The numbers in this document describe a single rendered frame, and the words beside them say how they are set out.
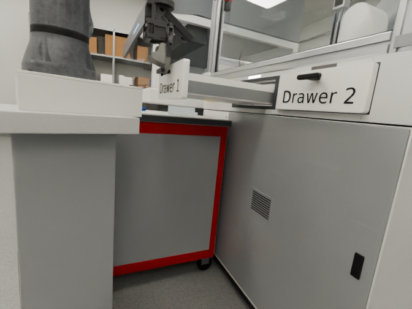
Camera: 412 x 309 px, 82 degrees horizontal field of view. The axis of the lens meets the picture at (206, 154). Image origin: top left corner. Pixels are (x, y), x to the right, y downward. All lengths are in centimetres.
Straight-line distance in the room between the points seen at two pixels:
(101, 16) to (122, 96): 477
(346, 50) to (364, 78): 11
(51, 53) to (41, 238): 40
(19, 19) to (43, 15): 487
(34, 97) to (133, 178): 50
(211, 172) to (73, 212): 61
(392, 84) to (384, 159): 16
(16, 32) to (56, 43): 487
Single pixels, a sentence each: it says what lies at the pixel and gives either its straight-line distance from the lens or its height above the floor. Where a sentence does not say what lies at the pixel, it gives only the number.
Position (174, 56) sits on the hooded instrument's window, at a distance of 172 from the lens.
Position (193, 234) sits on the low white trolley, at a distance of 115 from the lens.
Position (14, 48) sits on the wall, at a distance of 547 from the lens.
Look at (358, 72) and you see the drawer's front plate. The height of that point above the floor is 91.
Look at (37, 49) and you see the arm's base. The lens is 64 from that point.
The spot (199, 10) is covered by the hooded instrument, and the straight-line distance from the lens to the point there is 182.
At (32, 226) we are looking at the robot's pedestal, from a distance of 64.
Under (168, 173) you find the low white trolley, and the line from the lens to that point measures 99.
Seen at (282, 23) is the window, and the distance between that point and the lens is 95.
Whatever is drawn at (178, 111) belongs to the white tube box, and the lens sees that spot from 111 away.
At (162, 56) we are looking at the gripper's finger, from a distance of 80.
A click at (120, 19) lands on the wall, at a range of 534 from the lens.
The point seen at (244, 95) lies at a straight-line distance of 80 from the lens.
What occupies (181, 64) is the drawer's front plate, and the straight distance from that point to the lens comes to 72.
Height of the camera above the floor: 79
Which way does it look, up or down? 11 degrees down
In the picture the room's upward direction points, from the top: 5 degrees clockwise
